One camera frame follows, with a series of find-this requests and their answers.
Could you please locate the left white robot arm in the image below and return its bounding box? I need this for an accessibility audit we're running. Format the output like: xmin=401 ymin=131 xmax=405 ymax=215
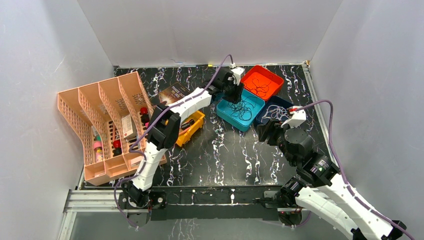
xmin=123 ymin=65 xmax=245 ymax=208

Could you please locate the white box in organizer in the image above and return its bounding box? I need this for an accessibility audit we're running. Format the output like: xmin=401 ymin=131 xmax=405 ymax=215
xmin=121 ymin=114 xmax=137 ymax=139

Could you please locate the white cable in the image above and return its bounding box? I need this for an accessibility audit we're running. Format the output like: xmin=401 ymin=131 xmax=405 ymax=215
xmin=261 ymin=105 xmax=292 ymax=125

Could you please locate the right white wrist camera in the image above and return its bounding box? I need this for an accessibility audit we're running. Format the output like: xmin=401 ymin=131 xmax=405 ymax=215
xmin=281 ymin=105 xmax=307 ymax=128

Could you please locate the brown cable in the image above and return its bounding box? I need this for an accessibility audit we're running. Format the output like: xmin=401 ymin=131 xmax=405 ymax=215
xmin=246 ymin=76 xmax=274 ymax=100

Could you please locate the black thin cable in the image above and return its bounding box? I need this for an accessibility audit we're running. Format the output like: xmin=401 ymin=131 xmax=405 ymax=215
xmin=225 ymin=97 xmax=258 ymax=123

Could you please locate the orange square tray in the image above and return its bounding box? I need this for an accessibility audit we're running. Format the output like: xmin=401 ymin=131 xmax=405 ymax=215
xmin=241 ymin=65 xmax=285 ymax=102

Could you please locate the black marker in bin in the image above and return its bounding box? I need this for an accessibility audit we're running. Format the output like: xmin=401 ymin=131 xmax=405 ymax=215
xmin=180 ymin=119 xmax=195 ymax=131

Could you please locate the dark paperback book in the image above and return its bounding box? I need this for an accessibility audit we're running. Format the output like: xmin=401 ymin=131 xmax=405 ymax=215
xmin=150 ymin=82 xmax=191 ymax=106

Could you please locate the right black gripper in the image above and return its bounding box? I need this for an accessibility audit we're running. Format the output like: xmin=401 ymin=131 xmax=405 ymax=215
xmin=255 ymin=117 xmax=298 ymax=167

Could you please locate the teal square tray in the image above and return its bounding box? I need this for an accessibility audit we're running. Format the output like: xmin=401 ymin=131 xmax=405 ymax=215
xmin=216 ymin=89 xmax=266 ymax=132

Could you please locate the yellow plastic bin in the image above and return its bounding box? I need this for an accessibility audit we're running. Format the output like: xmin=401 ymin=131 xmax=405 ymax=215
xmin=176 ymin=110 xmax=205 ymax=147

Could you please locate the peach plastic file organizer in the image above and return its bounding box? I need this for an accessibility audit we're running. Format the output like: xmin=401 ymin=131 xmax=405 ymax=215
xmin=57 ymin=71 xmax=153 ymax=186

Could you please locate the navy square tray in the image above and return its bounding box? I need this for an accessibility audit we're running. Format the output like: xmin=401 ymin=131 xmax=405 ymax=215
xmin=253 ymin=95 xmax=294 ymax=127

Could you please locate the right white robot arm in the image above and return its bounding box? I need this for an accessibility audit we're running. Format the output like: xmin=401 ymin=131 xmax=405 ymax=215
xmin=257 ymin=120 xmax=407 ymax=240

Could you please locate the pink tape roll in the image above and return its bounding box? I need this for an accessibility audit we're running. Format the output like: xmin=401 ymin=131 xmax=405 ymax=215
xmin=92 ymin=140 xmax=103 ymax=150

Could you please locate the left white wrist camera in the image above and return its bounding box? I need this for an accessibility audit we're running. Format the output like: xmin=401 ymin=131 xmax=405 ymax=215
xmin=230 ymin=66 xmax=246 ymax=85

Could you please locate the red black stamp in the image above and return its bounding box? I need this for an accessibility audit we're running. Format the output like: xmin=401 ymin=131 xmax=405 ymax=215
xmin=140 ymin=107 xmax=150 ymax=124

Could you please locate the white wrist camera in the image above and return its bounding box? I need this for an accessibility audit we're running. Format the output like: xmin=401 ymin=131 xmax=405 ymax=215
xmin=281 ymin=105 xmax=307 ymax=128
xmin=230 ymin=66 xmax=246 ymax=85

